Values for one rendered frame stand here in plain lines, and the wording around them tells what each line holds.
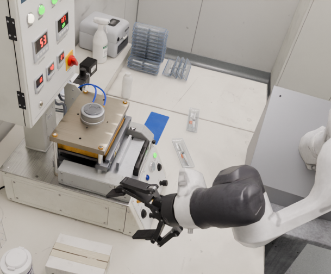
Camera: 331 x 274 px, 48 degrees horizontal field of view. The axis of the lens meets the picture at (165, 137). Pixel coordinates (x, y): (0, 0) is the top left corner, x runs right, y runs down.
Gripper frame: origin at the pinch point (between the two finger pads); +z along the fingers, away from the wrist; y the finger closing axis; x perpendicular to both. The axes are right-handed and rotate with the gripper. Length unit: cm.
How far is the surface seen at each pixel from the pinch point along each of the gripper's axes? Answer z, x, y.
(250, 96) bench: 27, 134, 21
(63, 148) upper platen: 30.1, 13.7, -18.5
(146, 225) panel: 24.8, 22.2, 21.3
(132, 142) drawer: 25.7, 37.4, -5.4
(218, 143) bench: 26, 85, 23
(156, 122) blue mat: 48, 78, 1
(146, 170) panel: 23.7, 34.3, 5.7
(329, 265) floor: 18, 119, 134
